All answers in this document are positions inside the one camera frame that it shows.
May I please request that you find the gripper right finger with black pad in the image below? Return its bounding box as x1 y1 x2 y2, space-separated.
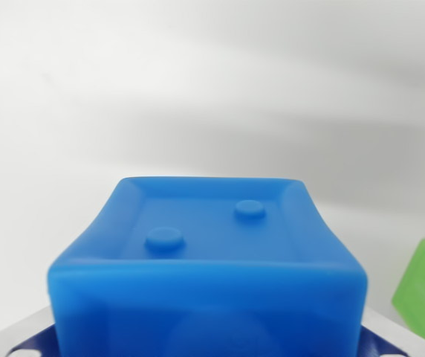
358 307 425 357

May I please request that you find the blue cube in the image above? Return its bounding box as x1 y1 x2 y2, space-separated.
46 176 370 357

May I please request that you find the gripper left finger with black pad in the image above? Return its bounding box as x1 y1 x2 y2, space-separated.
0 304 63 357

